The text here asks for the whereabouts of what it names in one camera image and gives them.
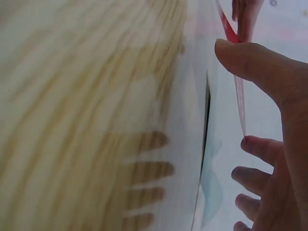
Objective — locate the person's left fingers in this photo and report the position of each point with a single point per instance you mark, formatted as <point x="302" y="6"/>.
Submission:
<point x="247" y="16"/>

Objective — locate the person's right hand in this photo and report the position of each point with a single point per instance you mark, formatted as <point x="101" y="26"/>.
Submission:
<point x="293" y="144"/>

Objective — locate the red and white thin packet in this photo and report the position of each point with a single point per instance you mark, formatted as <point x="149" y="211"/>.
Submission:
<point x="230" y="25"/>

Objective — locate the person's left hand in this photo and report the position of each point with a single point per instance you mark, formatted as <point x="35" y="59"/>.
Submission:
<point x="247" y="16"/>

